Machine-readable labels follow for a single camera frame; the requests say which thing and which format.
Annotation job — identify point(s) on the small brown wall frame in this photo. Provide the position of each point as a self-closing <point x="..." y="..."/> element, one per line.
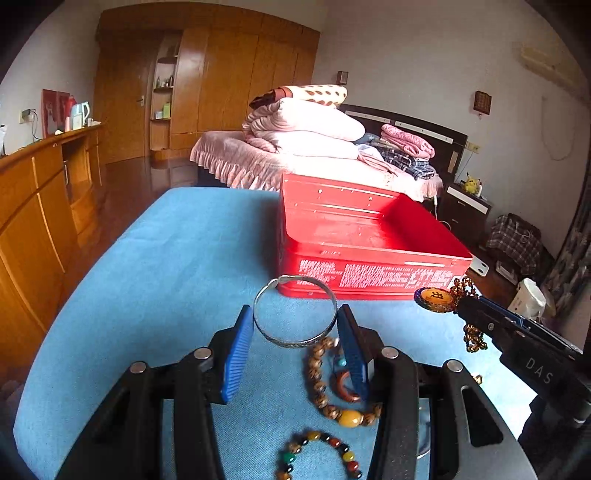
<point x="482" y="101"/>

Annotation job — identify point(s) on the wall socket with plug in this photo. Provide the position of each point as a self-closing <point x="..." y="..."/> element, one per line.
<point x="25" y="115"/>

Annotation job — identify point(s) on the folded pink knit blanket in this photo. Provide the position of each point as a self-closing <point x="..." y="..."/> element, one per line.
<point x="408" y="138"/>

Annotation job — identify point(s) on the red thermos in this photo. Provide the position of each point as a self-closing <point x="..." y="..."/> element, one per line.
<point x="69" y="106"/>

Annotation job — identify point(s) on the bedside wall socket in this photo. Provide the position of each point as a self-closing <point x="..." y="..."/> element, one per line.
<point x="473" y="147"/>

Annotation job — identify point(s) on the dark wall box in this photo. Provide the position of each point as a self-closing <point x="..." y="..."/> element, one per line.
<point x="341" y="77"/>

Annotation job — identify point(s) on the yellow plush toy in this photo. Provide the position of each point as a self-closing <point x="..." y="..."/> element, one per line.
<point x="471" y="183"/>

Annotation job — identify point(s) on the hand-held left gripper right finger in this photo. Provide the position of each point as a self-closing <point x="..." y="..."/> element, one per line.
<point x="353" y="364"/>

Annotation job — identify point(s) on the spotted beige blanket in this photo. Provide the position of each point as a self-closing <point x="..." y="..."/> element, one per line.
<point x="318" y="93"/>

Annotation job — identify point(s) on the red picture frame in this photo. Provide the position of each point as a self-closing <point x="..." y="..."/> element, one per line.
<point x="51" y="110"/>

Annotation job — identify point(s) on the dark nightstand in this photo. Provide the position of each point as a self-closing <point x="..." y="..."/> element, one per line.
<point x="464" y="214"/>

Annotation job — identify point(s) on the plaid clothing pile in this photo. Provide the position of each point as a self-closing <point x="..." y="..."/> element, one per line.
<point x="406" y="164"/>

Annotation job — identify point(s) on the blue tablecloth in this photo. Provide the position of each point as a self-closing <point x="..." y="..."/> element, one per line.
<point x="184" y="277"/>

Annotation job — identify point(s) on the silver bangle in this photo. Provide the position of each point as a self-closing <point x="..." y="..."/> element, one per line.
<point x="295" y="340"/>

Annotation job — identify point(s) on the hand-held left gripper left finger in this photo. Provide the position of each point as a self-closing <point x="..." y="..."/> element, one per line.
<point x="238" y="360"/>

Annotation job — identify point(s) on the pale electric kettle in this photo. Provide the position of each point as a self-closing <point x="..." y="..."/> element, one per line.
<point x="81" y="115"/>

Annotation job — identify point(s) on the wooden wardrobe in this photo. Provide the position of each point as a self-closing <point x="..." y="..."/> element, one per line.
<point x="231" y="78"/>

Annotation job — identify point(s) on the wooden door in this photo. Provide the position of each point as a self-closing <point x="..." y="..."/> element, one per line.
<point x="127" y="110"/>

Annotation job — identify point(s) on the patterned curtain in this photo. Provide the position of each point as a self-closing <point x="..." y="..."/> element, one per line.
<point x="572" y="258"/>

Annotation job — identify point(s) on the bed with pink bedspread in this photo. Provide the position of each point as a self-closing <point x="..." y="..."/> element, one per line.
<point x="231" y="157"/>

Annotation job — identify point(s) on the plaid bag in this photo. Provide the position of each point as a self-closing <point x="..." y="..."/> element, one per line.
<point x="512" y="242"/>

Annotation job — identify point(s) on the folded pink quilt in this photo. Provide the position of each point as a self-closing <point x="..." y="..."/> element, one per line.
<point x="309" y="146"/>
<point x="304" y="117"/>

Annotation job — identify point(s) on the wall air conditioner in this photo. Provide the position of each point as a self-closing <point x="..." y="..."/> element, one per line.
<point x="549" y="67"/>

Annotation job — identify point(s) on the red tin box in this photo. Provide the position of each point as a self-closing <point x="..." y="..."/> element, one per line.
<point x="360" y="230"/>

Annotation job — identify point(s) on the wooden sideboard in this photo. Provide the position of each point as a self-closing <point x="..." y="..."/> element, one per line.
<point x="32" y="221"/>

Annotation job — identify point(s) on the red brown jade bangle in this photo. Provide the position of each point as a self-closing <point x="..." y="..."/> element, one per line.
<point x="339" y="390"/>

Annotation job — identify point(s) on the white appliance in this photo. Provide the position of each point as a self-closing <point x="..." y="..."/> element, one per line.
<point x="526" y="300"/>

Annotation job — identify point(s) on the white bathroom scale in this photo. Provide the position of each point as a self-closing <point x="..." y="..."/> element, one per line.
<point x="480" y="267"/>

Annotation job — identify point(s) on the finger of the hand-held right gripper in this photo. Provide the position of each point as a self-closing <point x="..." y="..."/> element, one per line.
<point x="485" y="318"/>
<point x="545" y="330"/>

